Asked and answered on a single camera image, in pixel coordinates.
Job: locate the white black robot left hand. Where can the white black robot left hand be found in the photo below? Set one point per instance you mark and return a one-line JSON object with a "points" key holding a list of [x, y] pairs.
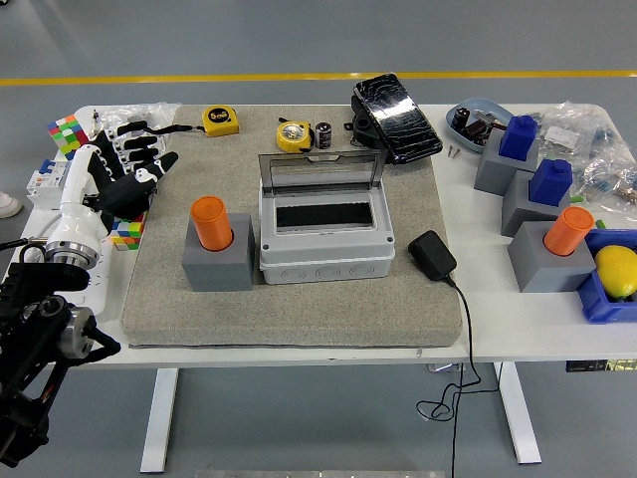
{"points": [[79, 199]]}

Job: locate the orange cylinder battery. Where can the orange cylinder battery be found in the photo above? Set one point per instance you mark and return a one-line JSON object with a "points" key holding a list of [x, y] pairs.
{"points": [[567, 231], [211, 224]]}

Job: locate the grey junction box clear lid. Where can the grey junction box clear lid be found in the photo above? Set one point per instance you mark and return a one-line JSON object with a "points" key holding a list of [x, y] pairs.
{"points": [[323, 254]]}

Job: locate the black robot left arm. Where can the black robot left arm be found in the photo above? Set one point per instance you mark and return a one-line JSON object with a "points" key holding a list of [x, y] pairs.
{"points": [[30, 348]]}

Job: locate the white circuit breaker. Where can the white circuit breaker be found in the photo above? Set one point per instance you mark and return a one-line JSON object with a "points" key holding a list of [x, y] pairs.
{"points": [[45, 181]]}

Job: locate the small colourful puzzle cube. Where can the small colourful puzzle cube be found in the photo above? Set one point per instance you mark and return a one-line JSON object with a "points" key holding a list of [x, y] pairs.
{"points": [[127, 236]]}

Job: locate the large colourful puzzle cube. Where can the large colourful puzzle cube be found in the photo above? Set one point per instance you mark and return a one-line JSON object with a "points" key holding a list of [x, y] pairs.
{"points": [[64, 134]]}

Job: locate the white shoe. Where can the white shoe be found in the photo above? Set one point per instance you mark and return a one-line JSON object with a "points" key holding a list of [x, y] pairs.
{"points": [[7, 205]]}

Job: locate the white power strip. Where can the white power strip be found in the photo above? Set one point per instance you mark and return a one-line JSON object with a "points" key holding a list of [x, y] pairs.
{"points": [[97, 289]]}

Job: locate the grey holder block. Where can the grey holder block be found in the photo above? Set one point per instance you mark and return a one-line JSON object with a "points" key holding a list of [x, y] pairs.
{"points": [[532, 264], [492, 169], [214, 274], [517, 204]]}

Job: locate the yellow square tape measure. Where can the yellow square tape measure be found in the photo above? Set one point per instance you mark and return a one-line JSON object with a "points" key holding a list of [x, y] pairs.
{"points": [[221, 122]]}

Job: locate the yellow tape measure chrome face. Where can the yellow tape measure chrome face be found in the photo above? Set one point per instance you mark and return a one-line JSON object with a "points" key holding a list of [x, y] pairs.
{"points": [[293, 137]]}

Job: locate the white table leg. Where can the white table leg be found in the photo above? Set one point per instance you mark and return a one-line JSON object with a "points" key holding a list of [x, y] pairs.
{"points": [[159, 423], [517, 413]]}

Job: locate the grey-brown mat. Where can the grey-brown mat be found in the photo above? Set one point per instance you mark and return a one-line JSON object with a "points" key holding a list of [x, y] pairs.
{"points": [[298, 313]]}

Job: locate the black cylinder capacitor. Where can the black cylinder capacitor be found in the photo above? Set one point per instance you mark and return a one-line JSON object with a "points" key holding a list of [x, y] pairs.
{"points": [[323, 135]]}

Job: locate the black device stand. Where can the black device stand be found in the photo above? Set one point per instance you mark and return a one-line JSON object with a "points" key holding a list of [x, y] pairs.
{"points": [[363, 130]]}

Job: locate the black power adapter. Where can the black power adapter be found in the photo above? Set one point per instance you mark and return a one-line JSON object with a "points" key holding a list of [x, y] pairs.
{"points": [[432, 256]]}

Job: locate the small black capacitor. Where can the small black capacitor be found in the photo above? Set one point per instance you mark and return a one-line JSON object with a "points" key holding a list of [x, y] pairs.
{"points": [[461, 116]]}

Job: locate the brown capacitor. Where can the brown capacitor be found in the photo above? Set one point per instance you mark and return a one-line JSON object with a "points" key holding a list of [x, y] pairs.
{"points": [[477, 130]]}

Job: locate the blue-grey dish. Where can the blue-grey dish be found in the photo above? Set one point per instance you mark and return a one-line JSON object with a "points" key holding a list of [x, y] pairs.
{"points": [[478, 105]]}

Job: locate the blue bottle-shaped block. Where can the blue bottle-shaped block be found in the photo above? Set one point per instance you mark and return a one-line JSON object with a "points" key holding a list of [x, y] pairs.
{"points": [[550, 184], [518, 139]]}

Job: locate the clear plastic parts bag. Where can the clear plastic parts bag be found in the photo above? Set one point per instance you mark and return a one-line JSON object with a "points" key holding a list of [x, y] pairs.
{"points": [[572, 129], [607, 179]]}

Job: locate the blue plastic bin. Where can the blue plastic bin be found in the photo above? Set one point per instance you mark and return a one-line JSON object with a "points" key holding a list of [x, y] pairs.
{"points": [[597, 299]]}

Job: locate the yellow lemon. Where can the yellow lemon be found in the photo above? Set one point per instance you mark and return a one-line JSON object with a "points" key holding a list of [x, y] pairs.
{"points": [[617, 271]]}

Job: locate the black desk controller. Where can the black desk controller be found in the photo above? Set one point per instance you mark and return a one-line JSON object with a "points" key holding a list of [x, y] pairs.
{"points": [[597, 366]]}

